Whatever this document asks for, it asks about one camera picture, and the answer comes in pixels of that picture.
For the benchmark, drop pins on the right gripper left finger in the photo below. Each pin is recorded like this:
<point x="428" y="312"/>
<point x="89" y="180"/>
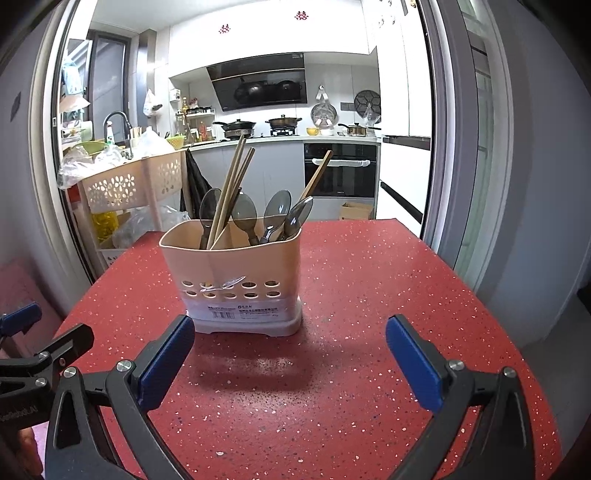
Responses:
<point x="79" y="445"/>

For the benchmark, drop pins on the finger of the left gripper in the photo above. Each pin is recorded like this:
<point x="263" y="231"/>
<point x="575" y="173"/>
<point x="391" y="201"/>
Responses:
<point x="20" y="320"/>
<point x="52" y="360"/>

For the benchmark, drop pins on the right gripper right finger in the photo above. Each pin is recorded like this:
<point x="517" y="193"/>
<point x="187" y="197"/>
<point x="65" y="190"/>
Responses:
<point x="501" y="445"/>

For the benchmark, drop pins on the beige plastic utensil holder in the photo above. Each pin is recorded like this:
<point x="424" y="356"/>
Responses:
<point x="234" y="287"/>

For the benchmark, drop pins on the black handled metal spoon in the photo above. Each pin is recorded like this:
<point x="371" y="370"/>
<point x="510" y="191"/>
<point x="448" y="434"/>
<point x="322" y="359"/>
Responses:
<point x="207" y="210"/>

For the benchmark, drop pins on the dark handled steel spoon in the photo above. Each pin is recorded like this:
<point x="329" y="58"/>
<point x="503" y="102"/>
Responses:
<point x="244" y="216"/>

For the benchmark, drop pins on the plain wooden chopstick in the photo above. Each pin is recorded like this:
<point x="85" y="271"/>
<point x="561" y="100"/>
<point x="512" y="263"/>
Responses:
<point x="225" y="191"/>

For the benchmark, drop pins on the tan wooden chopstick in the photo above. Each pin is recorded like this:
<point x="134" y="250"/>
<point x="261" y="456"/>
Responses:
<point x="225" y="219"/>

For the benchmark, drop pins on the brown handled metal spoon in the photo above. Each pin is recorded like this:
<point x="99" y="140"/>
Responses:
<point x="275" y="214"/>

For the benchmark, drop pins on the grey handled metal spoon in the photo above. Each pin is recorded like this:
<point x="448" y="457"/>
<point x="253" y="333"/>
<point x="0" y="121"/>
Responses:
<point x="296" y="218"/>

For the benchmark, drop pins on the blue patterned wooden chopstick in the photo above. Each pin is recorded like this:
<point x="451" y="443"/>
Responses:
<point x="315" y="179"/>

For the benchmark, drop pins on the black kitchen faucet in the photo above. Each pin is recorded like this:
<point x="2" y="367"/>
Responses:
<point x="117" y="129"/>

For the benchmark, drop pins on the pink plastic stool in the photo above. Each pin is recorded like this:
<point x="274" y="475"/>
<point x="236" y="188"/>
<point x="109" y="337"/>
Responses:
<point x="18" y="290"/>

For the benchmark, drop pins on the beige perforated storage cart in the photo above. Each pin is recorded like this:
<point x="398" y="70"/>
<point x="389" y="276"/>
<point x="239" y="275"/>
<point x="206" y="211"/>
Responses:
<point x="110" y="186"/>

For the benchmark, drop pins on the black hanging garment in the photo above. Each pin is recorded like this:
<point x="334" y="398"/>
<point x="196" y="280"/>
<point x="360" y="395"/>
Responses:
<point x="198" y="186"/>

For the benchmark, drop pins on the cardboard box on floor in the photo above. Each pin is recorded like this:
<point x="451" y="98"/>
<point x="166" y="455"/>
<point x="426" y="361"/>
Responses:
<point x="356" y="211"/>

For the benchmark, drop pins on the black wok on stove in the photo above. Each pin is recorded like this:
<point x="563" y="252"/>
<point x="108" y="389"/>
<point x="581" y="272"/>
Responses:
<point x="236" y="129"/>

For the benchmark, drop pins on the black built-in oven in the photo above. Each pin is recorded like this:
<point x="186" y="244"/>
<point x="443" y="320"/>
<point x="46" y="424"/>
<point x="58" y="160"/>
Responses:
<point x="351" y="173"/>

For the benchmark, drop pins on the brown cooking pot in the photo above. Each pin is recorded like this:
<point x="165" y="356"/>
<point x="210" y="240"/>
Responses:
<point x="283" y="125"/>

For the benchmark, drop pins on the black range hood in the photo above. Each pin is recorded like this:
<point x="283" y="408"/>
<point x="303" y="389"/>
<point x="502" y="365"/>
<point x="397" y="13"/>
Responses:
<point x="259" y="81"/>

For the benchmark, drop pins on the hanging metal strainer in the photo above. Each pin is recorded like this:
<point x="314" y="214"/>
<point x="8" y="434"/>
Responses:
<point x="323" y="114"/>

